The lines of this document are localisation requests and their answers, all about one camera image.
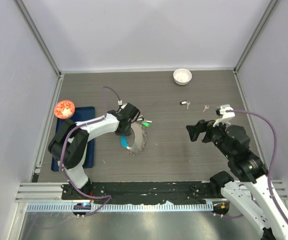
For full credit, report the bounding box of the slotted cable duct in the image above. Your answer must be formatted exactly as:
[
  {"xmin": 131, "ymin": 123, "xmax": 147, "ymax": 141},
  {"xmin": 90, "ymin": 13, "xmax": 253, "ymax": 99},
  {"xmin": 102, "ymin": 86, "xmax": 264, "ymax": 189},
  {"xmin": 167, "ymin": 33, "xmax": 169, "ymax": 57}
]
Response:
[{"xmin": 26, "ymin": 201, "xmax": 213, "ymax": 213}]

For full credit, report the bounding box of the white bowl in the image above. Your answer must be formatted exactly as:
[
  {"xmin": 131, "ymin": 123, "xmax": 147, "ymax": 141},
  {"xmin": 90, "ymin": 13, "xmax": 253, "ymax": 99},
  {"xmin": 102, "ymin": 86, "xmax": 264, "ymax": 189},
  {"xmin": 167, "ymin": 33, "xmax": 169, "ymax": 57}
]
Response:
[{"xmin": 173, "ymin": 68, "xmax": 192, "ymax": 86}]

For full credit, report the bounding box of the dark blue tray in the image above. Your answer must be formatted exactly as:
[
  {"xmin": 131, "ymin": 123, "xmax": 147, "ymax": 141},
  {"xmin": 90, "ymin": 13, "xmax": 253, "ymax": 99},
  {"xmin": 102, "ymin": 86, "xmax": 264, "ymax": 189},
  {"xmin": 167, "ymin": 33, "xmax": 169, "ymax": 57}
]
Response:
[{"xmin": 51, "ymin": 106, "xmax": 95, "ymax": 172}]

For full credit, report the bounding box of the key with black tag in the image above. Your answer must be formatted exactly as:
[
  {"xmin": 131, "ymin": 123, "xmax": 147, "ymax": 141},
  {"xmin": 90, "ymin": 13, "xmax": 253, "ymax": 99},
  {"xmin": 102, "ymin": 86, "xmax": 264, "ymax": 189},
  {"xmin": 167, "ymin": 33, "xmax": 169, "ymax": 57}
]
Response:
[{"xmin": 180, "ymin": 100, "xmax": 191, "ymax": 110}]

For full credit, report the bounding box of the large keyring with small rings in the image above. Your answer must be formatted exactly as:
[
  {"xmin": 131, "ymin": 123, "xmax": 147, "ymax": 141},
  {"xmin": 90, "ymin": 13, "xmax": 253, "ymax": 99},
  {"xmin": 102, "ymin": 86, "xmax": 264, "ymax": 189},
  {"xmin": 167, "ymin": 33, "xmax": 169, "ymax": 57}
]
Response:
[{"xmin": 120, "ymin": 122, "xmax": 148, "ymax": 156}]

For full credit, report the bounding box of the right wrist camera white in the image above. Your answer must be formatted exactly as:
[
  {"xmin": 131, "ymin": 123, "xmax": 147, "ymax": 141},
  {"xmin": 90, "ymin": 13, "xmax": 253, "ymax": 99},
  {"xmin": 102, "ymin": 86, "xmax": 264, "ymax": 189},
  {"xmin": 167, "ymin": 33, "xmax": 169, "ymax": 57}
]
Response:
[{"xmin": 213, "ymin": 104, "xmax": 235, "ymax": 127}]

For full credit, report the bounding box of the bare silver key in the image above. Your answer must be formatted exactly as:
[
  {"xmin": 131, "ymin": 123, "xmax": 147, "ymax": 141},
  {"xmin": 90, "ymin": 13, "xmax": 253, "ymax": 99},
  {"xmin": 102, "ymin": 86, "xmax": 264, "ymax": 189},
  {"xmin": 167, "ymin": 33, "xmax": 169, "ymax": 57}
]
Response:
[{"xmin": 203, "ymin": 105, "xmax": 209, "ymax": 112}]

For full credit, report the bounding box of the aluminium frame rail front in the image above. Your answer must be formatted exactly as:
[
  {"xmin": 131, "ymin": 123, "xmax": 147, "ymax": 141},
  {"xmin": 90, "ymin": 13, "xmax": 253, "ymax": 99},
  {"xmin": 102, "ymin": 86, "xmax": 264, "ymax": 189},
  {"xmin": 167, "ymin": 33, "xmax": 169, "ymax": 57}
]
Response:
[{"xmin": 15, "ymin": 181, "xmax": 64, "ymax": 203}]

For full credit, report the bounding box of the key with green tag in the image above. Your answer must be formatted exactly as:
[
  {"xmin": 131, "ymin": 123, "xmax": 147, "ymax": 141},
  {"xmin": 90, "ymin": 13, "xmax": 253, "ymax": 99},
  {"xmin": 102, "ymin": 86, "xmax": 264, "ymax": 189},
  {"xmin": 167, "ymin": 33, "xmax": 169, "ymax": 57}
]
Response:
[{"xmin": 137, "ymin": 117, "xmax": 152, "ymax": 128}]

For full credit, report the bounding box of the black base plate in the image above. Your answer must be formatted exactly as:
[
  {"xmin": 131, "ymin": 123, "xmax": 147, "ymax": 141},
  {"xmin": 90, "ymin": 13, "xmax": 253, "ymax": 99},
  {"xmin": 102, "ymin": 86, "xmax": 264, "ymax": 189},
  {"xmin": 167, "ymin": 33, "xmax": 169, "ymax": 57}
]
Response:
[{"xmin": 61, "ymin": 180, "xmax": 224, "ymax": 205}]

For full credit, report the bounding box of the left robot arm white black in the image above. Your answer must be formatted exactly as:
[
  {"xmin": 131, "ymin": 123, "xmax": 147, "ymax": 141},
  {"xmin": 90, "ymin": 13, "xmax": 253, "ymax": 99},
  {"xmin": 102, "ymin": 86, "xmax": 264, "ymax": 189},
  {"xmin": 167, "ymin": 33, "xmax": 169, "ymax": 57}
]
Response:
[{"xmin": 48, "ymin": 103, "xmax": 140, "ymax": 200}]

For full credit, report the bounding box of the left aluminium corner post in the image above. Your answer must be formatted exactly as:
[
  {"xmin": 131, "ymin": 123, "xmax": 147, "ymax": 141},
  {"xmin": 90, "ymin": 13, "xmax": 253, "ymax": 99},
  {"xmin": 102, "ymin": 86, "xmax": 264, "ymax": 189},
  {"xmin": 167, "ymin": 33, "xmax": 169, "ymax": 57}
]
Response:
[{"xmin": 13, "ymin": 0, "xmax": 61, "ymax": 77}]

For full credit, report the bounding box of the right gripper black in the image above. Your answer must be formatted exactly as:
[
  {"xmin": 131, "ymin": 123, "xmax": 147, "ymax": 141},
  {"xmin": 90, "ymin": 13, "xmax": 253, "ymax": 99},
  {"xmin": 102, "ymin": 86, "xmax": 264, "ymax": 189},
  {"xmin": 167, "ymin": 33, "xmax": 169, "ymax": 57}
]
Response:
[{"xmin": 186, "ymin": 116, "xmax": 234, "ymax": 159}]

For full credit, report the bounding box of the orange patterned bowl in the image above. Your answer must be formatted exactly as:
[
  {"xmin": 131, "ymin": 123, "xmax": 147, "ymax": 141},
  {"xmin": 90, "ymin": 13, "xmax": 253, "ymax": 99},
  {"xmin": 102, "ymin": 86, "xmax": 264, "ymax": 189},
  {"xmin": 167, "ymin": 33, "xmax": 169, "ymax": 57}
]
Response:
[{"xmin": 53, "ymin": 100, "xmax": 75, "ymax": 120}]

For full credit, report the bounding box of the right aluminium corner post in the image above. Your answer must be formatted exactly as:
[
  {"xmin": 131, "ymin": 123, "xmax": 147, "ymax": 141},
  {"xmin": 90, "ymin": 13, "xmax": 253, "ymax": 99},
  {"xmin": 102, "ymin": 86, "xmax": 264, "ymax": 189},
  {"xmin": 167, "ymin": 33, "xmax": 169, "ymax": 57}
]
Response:
[{"xmin": 234, "ymin": 0, "xmax": 280, "ymax": 74}]

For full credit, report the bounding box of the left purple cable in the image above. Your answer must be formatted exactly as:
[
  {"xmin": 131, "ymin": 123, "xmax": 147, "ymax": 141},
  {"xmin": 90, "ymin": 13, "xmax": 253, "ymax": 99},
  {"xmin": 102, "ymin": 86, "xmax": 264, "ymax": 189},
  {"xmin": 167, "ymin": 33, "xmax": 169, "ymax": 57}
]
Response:
[{"xmin": 58, "ymin": 86, "xmax": 122, "ymax": 217}]

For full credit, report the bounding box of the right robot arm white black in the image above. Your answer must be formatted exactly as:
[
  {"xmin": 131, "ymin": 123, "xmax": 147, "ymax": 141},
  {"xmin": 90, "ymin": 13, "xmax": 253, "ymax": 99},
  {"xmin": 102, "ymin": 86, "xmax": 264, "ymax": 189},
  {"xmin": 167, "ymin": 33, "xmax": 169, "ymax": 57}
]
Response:
[{"xmin": 186, "ymin": 119, "xmax": 288, "ymax": 240}]

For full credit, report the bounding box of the aluminium corner post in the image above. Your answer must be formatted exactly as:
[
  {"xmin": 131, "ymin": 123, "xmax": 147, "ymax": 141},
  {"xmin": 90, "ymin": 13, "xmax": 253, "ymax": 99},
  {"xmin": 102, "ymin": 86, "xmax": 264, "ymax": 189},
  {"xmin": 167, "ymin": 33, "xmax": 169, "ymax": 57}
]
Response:
[
  {"xmin": 13, "ymin": 0, "xmax": 61, "ymax": 77},
  {"xmin": 234, "ymin": 0, "xmax": 280, "ymax": 74}
]

